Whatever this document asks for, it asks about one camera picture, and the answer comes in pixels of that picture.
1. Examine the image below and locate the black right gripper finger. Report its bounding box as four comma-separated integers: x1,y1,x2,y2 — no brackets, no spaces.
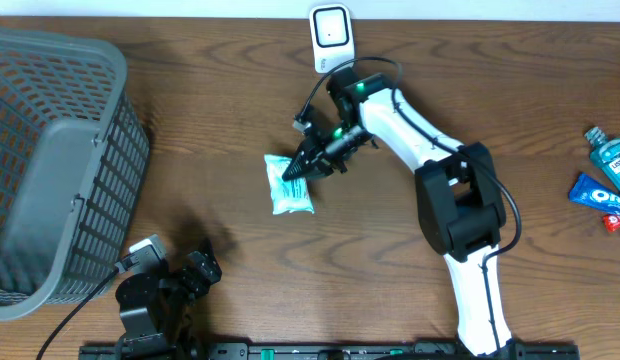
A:
305,160,334,180
282,138,320,181

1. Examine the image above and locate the teal wet wipes pack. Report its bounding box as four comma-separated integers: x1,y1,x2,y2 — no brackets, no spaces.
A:
264,154,314,215

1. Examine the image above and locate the blue Oreo cookie pack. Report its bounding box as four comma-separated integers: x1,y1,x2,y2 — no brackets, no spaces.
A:
568,173,620,215

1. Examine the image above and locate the blue mouthwash bottle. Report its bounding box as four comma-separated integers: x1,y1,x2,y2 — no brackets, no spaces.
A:
584,127,620,193

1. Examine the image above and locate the red snack packet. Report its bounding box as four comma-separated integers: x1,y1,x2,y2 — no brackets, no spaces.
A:
603,214,620,233

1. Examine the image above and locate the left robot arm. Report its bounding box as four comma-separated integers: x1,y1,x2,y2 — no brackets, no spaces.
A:
115,234,222,359

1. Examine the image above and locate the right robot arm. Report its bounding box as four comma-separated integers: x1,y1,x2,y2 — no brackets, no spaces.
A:
282,66,512,356

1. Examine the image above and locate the grey plastic mesh basket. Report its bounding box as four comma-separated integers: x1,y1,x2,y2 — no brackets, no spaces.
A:
0,27,150,322

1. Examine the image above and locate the black left camera cable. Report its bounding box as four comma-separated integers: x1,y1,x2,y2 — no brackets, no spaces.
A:
34,267,122,360

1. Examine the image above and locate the black camera cable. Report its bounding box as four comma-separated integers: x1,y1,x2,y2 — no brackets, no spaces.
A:
294,55,523,351
34,267,122,360

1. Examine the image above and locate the black right camera cable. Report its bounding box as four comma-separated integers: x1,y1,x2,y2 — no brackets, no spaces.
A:
294,55,523,351

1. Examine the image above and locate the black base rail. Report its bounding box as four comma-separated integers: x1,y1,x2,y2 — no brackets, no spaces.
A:
78,341,581,360

